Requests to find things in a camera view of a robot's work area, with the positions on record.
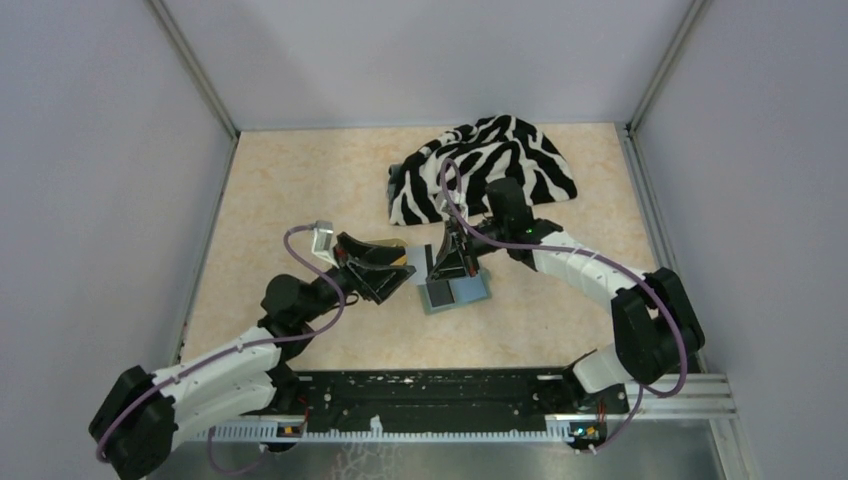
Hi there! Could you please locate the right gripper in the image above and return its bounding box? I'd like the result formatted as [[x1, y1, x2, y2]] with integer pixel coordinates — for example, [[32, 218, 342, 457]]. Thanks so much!
[[425, 217, 508, 285]]

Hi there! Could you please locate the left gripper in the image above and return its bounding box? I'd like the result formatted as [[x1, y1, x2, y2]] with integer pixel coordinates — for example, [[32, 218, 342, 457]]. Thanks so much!
[[300, 232, 416, 323]]

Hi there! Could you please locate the light blue card holder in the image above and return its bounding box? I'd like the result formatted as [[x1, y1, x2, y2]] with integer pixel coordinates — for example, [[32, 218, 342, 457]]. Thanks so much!
[[418, 269, 492, 315]]

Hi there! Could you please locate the black credit card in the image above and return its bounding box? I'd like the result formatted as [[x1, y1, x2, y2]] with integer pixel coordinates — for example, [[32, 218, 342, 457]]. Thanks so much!
[[425, 281, 455, 309]]

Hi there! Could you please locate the silver magnetic stripe card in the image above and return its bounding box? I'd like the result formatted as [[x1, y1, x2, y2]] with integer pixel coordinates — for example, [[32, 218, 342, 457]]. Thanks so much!
[[406, 244, 434, 286]]

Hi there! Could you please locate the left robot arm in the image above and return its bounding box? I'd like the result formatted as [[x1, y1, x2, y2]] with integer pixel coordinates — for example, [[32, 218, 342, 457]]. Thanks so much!
[[88, 224, 416, 479]]

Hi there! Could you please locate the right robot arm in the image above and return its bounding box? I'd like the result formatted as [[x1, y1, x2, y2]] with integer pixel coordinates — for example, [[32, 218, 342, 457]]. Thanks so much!
[[429, 178, 705, 412]]

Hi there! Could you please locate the beige oval card tray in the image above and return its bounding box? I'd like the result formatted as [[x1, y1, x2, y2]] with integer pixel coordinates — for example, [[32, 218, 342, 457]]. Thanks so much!
[[367, 238, 407, 266]]

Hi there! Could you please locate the zebra striped cloth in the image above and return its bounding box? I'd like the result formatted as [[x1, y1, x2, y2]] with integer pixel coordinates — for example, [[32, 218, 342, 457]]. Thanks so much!
[[387, 114, 578, 226]]

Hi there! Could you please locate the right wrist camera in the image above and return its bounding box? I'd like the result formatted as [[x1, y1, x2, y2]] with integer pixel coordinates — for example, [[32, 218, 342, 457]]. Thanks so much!
[[442, 199, 469, 230]]

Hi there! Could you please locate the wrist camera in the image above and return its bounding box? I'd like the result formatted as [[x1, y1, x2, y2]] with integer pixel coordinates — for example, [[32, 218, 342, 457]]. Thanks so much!
[[442, 199, 469, 230], [311, 220, 336, 265]]

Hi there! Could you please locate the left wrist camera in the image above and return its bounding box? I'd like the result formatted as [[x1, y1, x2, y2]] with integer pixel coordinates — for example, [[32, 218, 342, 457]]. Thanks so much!
[[311, 220, 336, 265]]

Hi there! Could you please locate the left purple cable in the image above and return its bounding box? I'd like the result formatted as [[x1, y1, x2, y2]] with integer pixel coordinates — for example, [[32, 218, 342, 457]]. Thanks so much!
[[95, 225, 347, 475]]

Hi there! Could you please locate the purple cable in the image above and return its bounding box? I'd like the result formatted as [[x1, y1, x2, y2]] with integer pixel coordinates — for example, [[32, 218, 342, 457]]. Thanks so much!
[[95, 225, 347, 475], [438, 158, 689, 455]]

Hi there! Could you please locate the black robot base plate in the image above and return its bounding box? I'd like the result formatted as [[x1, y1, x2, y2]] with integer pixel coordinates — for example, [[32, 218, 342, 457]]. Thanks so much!
[[260, 367, 629, 433]]

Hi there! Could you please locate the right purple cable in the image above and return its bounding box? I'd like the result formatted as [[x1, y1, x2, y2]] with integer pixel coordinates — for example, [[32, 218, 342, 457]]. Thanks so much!
[[438, 158, 689, 455]]

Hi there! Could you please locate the white slotted cable duct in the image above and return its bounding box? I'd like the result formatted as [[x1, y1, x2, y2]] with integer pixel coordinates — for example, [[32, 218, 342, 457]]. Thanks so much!
[[210, 416, 576, 444]]

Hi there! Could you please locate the aluminium frame rail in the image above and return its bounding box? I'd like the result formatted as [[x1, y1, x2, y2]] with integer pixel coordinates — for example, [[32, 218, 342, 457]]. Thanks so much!
[[137, 374, 738, 422]]

